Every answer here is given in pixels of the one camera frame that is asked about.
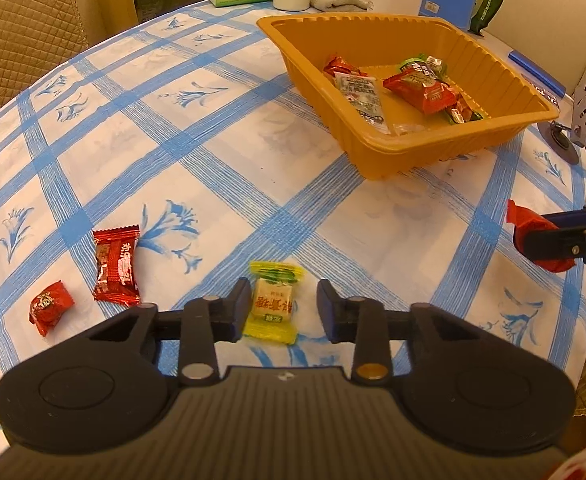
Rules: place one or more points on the yellow candy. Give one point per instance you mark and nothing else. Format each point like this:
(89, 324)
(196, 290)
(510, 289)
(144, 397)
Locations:
(272, 305)

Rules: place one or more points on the red packet with square label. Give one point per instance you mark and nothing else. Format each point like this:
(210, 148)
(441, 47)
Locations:
(425, 92)

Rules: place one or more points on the small green candy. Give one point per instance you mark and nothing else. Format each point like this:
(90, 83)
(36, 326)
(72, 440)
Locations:
(460, 110)

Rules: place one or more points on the quilted beige chair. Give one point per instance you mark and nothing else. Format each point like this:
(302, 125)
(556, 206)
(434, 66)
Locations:
(23, 35)

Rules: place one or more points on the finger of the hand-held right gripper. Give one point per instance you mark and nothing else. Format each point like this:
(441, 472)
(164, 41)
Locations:
(543, 245)
(570, 220)

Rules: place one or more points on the blue checked tablecloth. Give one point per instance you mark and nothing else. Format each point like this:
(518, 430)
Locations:
(198, 170)

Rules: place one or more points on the green snack packet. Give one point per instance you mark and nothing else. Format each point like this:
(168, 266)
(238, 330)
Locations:
(415, 67)

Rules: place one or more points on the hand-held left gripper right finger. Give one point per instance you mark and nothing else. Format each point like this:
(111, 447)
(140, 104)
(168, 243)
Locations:
(325, 310)

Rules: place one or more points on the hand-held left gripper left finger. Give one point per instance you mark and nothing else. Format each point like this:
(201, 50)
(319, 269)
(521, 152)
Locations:
(240, 307)

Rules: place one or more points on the metal phone stand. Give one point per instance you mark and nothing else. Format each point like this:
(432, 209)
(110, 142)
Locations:
(580, 120)

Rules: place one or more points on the red patterned cloth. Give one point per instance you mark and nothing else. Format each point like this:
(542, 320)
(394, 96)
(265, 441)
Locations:
(580, 462)

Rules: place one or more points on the red gold-print candy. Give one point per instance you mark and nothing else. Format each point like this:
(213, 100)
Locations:
(340, 66)

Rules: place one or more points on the small round red candy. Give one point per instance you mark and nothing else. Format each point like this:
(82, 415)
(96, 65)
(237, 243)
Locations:
(48, 307)

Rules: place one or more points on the clear dark snack bar packet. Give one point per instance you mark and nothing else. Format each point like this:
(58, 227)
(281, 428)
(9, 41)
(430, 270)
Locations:
(363, 97)

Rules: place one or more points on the dark red wrapped candy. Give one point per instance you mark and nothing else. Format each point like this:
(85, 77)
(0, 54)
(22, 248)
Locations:
(115, 267)

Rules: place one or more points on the blue flat lid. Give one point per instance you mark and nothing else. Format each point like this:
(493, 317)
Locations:
(538, 72)

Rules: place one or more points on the large red snack packet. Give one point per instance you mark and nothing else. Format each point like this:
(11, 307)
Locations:
(520, 217)

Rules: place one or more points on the orange plastic tray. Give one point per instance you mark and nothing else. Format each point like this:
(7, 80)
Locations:
(323, 60)

